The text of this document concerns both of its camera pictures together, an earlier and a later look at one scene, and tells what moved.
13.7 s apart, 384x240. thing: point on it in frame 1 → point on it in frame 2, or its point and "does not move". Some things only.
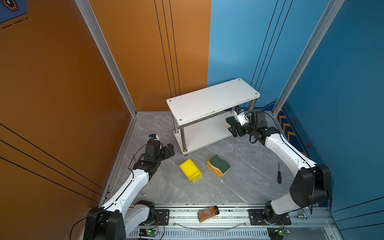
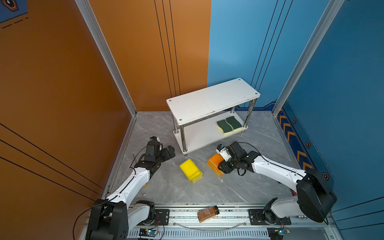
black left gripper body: (164, 154) does not move
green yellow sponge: (217, 166) → (226, 128)
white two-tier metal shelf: (200, 117) does not move
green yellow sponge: (231, 121) does not move
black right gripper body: (248, 128) → (227, 166)
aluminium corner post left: (91, 18) does not move
